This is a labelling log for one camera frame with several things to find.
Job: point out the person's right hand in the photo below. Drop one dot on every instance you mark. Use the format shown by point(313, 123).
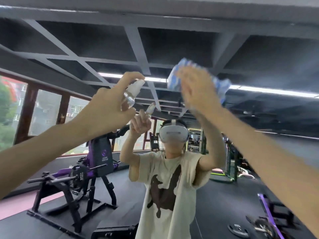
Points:
point(199, 94)

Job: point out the person's left hand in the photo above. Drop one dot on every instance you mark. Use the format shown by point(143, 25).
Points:
point(104, 114)

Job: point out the person's left thumb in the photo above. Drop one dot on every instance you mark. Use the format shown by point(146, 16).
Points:
point(127, 115)

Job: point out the person's right fingers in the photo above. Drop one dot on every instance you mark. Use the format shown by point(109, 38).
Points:
point(193, 79)

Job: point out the blue and white cloth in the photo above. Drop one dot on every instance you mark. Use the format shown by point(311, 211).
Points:
point(174, 79)

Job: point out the clear spray bottle white nozzle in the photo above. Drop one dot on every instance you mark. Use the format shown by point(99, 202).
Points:
point(129, 97)

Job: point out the person's right forearm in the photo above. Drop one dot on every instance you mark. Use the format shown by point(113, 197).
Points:
point(264, 161)

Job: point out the person's left forearm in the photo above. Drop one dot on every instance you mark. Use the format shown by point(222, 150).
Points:
point(37, 156)

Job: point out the purple and black gym machine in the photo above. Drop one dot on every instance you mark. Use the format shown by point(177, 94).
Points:
point(99, 159)

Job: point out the long ceiling light strip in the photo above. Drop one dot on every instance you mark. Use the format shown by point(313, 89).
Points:
point(274, 91)

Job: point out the pink pad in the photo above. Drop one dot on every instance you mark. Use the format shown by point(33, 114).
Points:
point(217, 170)

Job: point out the black padded bench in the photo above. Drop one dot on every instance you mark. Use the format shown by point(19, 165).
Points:
point(114, 230)

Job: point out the purple and black barbell rack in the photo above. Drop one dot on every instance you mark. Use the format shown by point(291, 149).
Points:
point(271, 216)

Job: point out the black weight plate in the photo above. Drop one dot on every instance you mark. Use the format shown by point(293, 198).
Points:
point(238, 230)

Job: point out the green frame gym machine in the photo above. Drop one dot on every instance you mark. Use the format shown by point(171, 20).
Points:
point(230, 161)

